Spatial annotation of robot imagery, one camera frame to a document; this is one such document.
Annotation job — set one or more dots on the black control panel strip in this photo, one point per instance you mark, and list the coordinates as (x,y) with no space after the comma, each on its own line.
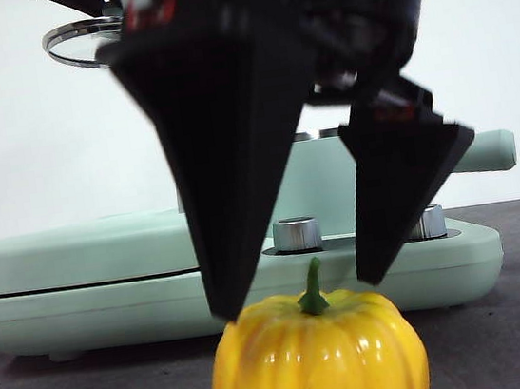
(333,244)

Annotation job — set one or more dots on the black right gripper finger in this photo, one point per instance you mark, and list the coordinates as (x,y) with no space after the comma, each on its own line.
(227,160)
(396,176)

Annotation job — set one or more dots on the mint green griddle cover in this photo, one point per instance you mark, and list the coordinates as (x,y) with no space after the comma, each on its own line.
(81,256)

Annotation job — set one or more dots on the yellow toy pumpkin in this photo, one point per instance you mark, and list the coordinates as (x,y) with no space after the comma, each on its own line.
(312,370)

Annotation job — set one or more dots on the silver control knob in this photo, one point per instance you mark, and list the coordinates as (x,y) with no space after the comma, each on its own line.
(433,224)
(296,235)

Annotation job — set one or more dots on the glass pot lid green knob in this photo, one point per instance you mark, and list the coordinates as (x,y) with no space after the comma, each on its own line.
(72,42)

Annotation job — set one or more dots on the mint green breakfast machine base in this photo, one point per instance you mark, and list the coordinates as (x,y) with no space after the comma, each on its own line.
(89,317)

